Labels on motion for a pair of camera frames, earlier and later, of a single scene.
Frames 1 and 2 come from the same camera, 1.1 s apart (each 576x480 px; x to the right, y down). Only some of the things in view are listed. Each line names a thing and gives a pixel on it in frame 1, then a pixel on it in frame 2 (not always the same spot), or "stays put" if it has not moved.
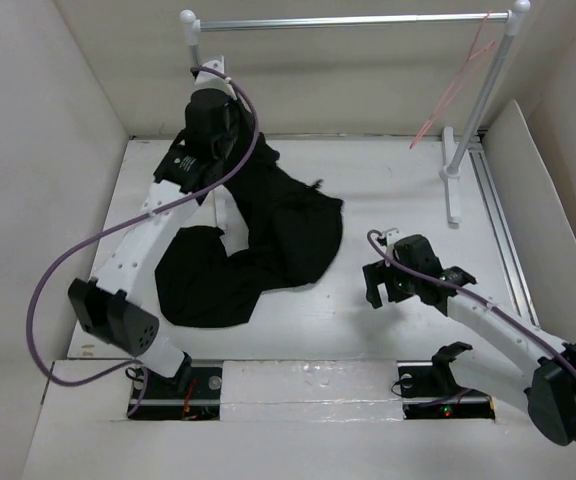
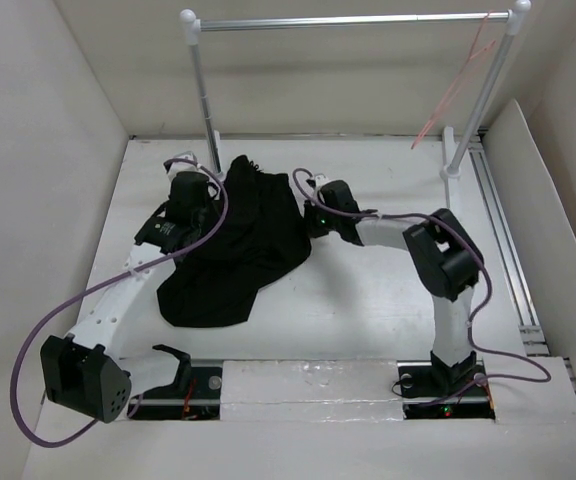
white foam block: x=309 y=391 stays put
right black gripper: x=378 y=272 → x=310 y=213
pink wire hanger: x=479 y=50 stays put
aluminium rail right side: x=503 y=231 stays put
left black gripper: x=246 y=118 → x=213 y=216
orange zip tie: x=188 y=397 stays put
